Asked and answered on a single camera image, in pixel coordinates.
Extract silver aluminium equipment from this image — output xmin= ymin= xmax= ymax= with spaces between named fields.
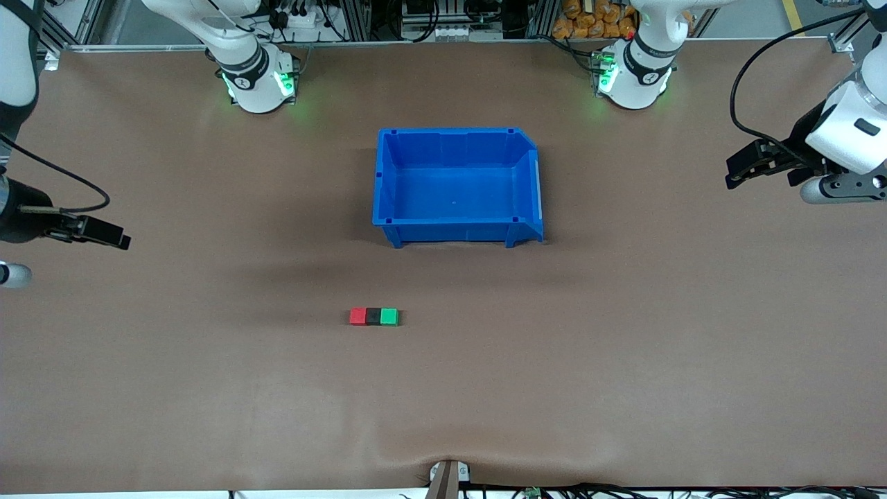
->
xmin=401 ymin=0 xmax=504 ymax=41

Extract brown table cover mat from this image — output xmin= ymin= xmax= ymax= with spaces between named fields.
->
xmin=0 ymin=36 xmax=887 ymax=496

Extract orange snack packets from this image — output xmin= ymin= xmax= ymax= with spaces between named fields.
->
xmin=552 ymin=0 xmax=638 ymax=39

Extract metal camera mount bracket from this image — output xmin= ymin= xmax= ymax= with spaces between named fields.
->
xmin=430 ymin=459 xmax=471 ymax=499

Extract white power strip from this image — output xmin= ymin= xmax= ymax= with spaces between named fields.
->
xmin=274 ymin=8 xmax=326 ymax=42

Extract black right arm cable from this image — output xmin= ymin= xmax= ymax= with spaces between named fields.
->
xmin=0 ymin=135 xmax=110 ymax=212

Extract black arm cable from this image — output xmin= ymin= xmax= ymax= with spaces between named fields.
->
xmin=0 ymin=135 xmax=110 ymax=212
xmin=731 ymin=7 xmax=867 ymax=150

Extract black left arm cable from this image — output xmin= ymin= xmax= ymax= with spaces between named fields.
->
xmin=731 ymin=7 xmax=867 ymax=150

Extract blue plastic storage bin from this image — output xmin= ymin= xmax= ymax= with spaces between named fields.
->
xmin=372 ymin=128 xmax=545 ymax=249

